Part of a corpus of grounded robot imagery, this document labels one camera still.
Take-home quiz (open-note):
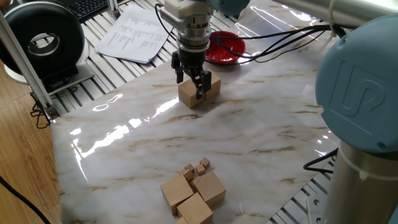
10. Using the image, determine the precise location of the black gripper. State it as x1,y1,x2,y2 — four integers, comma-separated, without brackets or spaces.
170,45,213,100

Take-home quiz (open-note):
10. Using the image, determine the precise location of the white printed paper stack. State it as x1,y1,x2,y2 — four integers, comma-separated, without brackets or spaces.
95,3,174,65

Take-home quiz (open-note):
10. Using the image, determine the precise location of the red glossy bowl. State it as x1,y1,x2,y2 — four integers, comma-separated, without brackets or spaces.
205,30,246,65

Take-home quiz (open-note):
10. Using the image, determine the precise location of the white marble pattern board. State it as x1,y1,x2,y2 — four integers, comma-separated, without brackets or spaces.
50,0,346,224

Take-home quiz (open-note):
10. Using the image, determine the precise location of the short metal upright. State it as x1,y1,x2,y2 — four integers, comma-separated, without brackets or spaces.
107,0,121,20

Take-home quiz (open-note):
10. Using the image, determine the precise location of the black computer keyboard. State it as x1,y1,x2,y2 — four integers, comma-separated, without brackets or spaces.
54,0,109,22

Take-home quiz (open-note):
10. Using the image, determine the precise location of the white wrist mount housing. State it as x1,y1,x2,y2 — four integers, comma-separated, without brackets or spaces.
159,0,215,32

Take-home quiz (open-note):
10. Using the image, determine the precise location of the black gripper cable bundle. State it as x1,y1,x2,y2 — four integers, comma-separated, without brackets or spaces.
154,3,346,66

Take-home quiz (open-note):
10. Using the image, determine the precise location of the black ring device white base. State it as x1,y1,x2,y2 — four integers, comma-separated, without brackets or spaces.
0,1,96,96

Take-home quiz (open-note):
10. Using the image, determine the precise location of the black cable with connector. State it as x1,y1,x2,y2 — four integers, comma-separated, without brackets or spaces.
303,147,339,174

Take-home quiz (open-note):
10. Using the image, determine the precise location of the tangled black wire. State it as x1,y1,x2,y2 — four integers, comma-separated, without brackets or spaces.
30,93,50,130

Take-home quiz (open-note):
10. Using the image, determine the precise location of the aluminium frame post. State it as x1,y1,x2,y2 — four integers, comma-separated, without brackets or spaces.
0,12,60,121

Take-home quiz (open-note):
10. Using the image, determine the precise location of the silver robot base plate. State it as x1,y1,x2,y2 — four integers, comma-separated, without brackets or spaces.
306,195,326,224

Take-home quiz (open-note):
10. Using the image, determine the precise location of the thick black floor cable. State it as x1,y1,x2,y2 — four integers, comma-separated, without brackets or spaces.
0,175,52,224

